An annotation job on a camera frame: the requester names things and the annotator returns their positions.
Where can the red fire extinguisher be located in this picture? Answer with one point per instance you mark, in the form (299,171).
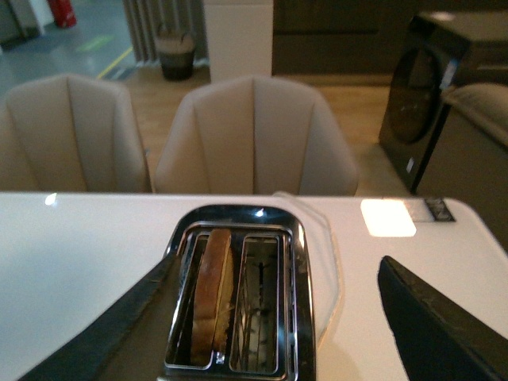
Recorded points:
(63,13)

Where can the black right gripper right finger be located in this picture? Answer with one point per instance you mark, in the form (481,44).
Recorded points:
(436,338)

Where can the black label sticker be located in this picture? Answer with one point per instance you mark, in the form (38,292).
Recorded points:
(439,210)

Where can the brown bread slice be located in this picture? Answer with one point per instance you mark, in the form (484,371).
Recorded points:
(212,298)

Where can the chrome two-slot toaster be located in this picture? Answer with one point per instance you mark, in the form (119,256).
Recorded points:
(271,333)

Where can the beige chair right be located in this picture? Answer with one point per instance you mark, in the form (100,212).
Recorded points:
(256,135)

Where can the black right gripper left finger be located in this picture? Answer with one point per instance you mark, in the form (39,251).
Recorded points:
(128,341)

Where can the dark woven basket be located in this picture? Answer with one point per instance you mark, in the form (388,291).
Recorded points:
(175,50)

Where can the beige chair left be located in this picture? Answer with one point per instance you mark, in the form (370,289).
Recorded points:
(71,133)

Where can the dark wood cabinet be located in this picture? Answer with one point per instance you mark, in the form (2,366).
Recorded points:
(349,37)

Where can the beige sofa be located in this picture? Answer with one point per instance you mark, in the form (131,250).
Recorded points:
(469,160)

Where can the beige chair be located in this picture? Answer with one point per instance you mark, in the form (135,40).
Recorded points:
(256,135)
(71,133)

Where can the white pillar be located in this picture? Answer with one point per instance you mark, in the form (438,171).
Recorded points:
(239,38)

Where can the black washing machine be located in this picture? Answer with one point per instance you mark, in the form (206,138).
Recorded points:
(441,50)

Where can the grey slatted curtain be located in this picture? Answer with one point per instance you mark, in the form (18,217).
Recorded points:
(145,18)

